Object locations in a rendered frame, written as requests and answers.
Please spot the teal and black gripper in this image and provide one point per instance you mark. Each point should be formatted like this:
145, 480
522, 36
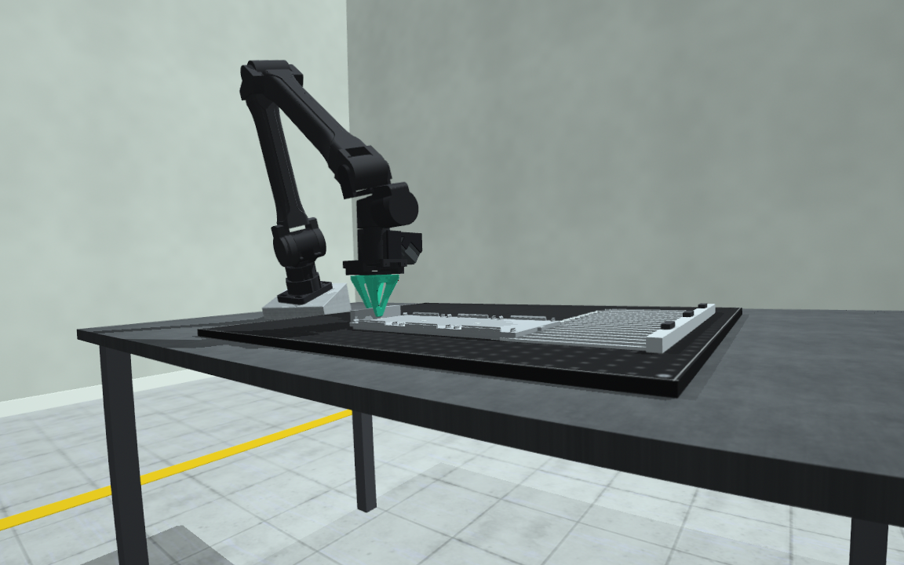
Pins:
372, 245

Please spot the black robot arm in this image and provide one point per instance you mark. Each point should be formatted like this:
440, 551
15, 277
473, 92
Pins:
362, 167

